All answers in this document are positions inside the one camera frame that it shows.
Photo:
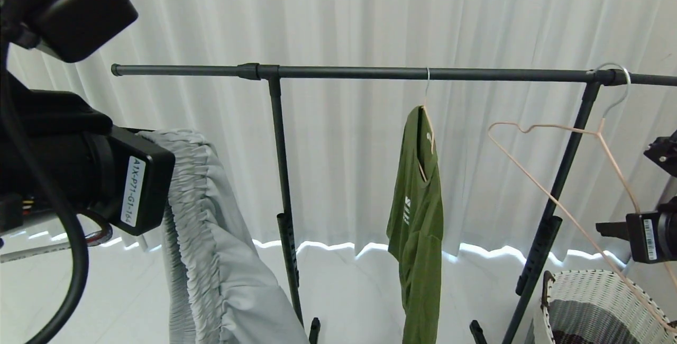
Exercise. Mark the green printed shirt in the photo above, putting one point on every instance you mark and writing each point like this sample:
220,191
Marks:
418,238

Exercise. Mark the black clothes rack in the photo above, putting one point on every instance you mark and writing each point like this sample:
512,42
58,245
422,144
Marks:
370,73

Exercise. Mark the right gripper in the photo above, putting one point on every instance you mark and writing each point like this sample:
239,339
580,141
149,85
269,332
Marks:
664,233

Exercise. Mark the white curtain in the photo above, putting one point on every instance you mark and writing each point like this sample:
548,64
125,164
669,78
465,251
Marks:
344,16

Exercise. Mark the pink clothes hanger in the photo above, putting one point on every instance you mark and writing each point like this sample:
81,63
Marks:
600,131
427,121

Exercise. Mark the white laundry basket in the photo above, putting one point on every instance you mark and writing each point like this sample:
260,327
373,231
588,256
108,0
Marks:
592,286

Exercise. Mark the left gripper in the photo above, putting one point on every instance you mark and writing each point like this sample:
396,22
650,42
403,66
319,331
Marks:
143,190

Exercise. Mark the pale grey garment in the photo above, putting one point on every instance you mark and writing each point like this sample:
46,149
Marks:
232,259

